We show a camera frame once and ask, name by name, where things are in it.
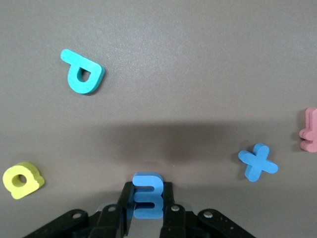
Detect yellow letter d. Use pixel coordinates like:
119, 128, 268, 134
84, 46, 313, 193
2, 161, 46, 200

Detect teal letter P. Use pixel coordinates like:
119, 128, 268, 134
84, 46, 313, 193
60, 49, 106, 95

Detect brown table cover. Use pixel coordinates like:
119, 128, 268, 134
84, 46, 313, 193
0, 0, 317, 238

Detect pink letter f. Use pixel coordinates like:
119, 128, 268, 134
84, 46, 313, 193
299, 107, 317, 153

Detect blue letter x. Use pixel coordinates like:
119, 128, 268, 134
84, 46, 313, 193
238, 143, 279, 183

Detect blue letter E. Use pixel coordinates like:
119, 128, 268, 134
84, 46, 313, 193
132, 172, 164, 220

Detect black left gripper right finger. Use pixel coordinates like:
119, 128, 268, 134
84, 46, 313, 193
159, 182, 257, 238

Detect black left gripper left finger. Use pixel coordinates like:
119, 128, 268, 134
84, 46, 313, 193
23, 181, 136, 238

